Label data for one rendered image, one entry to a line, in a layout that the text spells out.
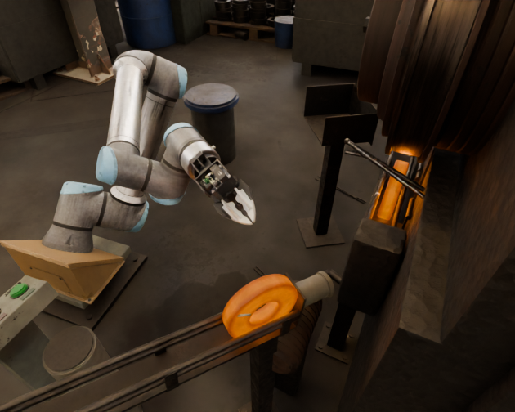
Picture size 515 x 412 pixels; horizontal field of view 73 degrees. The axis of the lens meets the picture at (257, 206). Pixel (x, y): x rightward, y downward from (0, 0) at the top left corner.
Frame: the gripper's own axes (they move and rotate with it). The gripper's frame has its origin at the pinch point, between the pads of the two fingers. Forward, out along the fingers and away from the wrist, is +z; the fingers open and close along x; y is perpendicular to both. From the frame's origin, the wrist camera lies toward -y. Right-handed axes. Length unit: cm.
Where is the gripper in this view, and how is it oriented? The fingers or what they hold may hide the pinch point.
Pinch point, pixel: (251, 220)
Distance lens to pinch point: 75.1
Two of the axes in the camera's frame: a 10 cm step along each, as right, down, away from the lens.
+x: 7.4, -6.7, -0.1
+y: -4.1, -4.5, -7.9
